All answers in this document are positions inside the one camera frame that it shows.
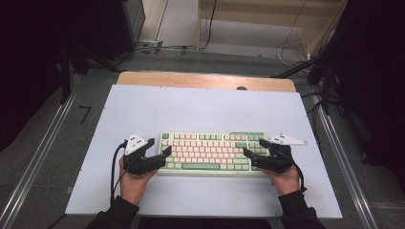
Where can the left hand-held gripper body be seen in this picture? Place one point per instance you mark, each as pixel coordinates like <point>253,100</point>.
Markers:
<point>137,163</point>

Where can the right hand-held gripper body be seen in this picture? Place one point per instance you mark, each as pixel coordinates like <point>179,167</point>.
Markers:
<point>277,160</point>

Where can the green and pink keyboard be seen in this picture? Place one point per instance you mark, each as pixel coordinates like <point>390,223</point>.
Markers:
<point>207,149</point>

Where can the person's right hand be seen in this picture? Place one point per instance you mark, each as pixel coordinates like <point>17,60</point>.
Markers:
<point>285,183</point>

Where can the person's left hand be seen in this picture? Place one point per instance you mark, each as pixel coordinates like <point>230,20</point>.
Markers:
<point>133,189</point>

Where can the white table cover board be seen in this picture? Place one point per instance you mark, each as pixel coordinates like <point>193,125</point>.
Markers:
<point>203,108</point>

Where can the wooden table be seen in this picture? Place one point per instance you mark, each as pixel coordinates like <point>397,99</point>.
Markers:
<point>191,79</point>

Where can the black metal stand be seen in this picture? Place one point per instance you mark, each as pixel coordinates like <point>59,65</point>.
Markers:
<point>296,68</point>
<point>65,76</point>

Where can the white power strip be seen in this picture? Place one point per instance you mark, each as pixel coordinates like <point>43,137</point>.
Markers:
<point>148,43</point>

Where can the black cabinet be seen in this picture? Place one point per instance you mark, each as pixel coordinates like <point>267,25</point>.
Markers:
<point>121,25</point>

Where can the dark curtain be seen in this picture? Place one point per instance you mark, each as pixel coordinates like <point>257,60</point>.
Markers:
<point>375,79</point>
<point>28,63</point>

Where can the light wooden shelf unit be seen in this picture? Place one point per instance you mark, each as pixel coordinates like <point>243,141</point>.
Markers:
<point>254,9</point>

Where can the metal floor rail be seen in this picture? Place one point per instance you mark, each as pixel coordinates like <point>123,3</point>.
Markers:
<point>350,178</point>
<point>35,156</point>

